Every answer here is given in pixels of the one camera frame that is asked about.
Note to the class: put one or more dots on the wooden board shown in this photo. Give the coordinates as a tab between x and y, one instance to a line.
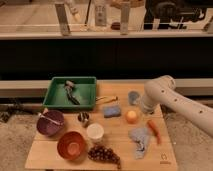
43	153

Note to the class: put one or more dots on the brass-handled tool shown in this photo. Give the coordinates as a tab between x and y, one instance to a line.
106	98

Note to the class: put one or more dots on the silver fork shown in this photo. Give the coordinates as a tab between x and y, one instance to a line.
51	120

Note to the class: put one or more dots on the orange bowl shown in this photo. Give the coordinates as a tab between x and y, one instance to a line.
71	145

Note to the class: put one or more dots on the white paper cup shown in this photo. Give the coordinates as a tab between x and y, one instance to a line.
95	132

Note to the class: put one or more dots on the bunch of dark grapes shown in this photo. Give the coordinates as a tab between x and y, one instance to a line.
100	153

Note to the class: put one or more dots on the orange fruit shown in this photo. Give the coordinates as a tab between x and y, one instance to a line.
131	117

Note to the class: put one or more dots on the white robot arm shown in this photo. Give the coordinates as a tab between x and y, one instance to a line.
161	90

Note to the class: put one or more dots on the purple bowl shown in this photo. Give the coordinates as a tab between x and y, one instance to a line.
47	128

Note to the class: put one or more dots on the grey-blue cloth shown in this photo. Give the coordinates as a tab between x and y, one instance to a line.
141	137

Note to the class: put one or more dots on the blue sponge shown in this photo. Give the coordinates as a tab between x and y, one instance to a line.
111	111

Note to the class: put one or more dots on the green plastic tray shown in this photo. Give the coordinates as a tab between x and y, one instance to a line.
84	91

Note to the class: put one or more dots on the black tool in tray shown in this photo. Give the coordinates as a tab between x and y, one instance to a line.
69	89

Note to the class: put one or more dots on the orange carrot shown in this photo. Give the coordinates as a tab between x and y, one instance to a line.
155	130

